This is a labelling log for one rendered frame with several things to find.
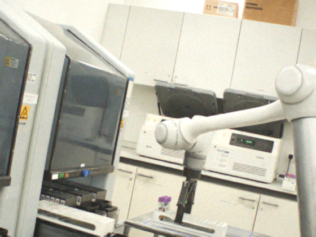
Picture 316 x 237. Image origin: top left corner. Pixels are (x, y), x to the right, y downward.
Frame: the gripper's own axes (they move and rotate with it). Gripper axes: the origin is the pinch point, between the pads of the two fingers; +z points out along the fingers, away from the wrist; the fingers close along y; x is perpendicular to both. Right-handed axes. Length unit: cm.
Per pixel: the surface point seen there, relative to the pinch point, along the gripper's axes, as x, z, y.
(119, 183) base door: 107, 23, 188
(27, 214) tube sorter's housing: 40, 3, -54
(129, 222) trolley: 18.3, 5.8, -11.0
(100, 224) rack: 16.9, 1.8, -42.6
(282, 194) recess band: -25, 3, 198
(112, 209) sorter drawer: 33.7, 6.2, 6.4
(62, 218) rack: 34, 5, -38
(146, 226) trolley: 10.8, 5.6, -10.6
